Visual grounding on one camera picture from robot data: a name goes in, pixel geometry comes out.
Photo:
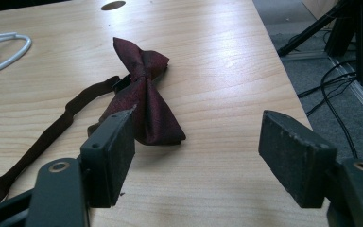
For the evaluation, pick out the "white plastic hanger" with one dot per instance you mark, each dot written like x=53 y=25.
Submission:
x=0 y=53

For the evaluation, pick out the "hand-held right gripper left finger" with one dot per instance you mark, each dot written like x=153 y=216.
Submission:
x=107 y=157

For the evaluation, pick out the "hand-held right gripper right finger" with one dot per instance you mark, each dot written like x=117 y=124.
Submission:
x=293 y=157

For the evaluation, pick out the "dark red bow tie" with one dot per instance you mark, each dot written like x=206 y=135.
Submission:
x=151 y=110

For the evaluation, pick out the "black tripod stand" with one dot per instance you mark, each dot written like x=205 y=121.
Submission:
x=312 y=28

